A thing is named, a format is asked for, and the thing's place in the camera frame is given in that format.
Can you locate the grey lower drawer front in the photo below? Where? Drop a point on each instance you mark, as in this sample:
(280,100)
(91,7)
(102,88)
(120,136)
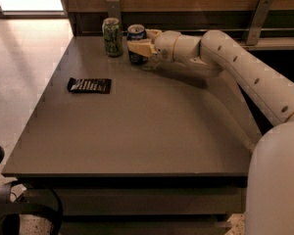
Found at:
(145,228)

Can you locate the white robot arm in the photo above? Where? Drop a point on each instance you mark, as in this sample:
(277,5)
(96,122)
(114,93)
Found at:
(270,190)

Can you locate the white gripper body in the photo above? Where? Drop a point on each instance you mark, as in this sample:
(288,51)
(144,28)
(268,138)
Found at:
(165,44)

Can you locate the blue pepsi can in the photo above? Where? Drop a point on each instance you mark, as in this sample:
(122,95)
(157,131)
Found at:
(136,32)

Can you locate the green soda can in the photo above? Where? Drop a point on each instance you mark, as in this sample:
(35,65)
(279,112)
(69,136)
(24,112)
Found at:
(113,37)

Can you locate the black snack wrapper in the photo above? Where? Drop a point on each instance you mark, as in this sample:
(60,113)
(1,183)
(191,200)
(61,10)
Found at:
(89,85)

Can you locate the grey upper drawer front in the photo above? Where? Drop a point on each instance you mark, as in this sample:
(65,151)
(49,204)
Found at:
(152,201)

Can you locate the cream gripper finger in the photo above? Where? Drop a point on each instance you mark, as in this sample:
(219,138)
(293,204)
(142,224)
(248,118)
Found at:
(153,33)
(143,47)

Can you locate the metal wall bracket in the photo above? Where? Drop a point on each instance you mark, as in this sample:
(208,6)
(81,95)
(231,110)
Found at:
(114,11)
(252,34)

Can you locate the right metal wall bracket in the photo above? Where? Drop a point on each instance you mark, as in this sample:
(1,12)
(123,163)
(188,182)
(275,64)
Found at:
(252,34)

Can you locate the left metal wall bracket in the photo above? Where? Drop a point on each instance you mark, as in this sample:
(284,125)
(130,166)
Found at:
(114,11)

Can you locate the grey drawer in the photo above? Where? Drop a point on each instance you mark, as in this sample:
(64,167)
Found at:
(152,201)
(145,228)

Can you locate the black office chair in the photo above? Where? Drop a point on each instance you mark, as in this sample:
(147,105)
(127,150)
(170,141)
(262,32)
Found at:
(11,210)

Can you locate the metal rail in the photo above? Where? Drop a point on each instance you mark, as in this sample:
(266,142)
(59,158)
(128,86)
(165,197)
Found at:
(236,33)

